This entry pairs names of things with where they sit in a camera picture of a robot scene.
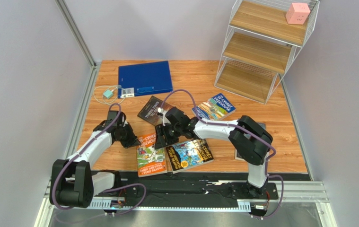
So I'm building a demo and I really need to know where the orange 78-Storey Treehouse book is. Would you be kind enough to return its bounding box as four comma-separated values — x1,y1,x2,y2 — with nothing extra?
136,133,167,177

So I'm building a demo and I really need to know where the black 169-Storey Treehouse book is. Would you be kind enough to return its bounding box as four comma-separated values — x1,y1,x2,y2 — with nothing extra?
165,139,214,174

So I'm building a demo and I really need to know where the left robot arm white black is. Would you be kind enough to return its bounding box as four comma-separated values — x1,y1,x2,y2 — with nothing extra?
49,110,140,210

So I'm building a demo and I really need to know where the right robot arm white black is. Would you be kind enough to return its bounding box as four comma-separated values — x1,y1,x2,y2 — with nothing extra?
155,107,274,193

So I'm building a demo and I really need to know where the Three Days To See book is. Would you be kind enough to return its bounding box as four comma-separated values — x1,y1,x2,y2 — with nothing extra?
137,96,173,126

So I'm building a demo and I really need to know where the blue 91-Storey Treehouse book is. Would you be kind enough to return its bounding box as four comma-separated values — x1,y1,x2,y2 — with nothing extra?
191,93,236,121

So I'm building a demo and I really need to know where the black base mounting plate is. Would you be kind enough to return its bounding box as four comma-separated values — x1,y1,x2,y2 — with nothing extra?
105,171,280,209

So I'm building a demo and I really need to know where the blue file folder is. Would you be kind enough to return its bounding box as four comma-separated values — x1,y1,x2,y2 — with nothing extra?
118,61,173,98

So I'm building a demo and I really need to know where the Nineteen Eighty-Four book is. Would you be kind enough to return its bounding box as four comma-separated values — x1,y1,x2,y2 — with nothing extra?
235,122,266,161

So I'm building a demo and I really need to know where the pink cube power socket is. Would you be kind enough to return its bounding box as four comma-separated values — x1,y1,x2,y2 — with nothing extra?
286,2,311,25

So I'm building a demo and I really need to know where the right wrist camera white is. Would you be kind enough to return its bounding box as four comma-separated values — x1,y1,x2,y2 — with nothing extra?
157,107,170,126

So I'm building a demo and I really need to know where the teal charger with white cable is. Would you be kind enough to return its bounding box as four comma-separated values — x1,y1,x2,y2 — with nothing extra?
93,85,127,105

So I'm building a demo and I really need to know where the white wire wooden shelf rack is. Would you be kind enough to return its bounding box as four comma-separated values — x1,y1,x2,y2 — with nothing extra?
214,0,320,104

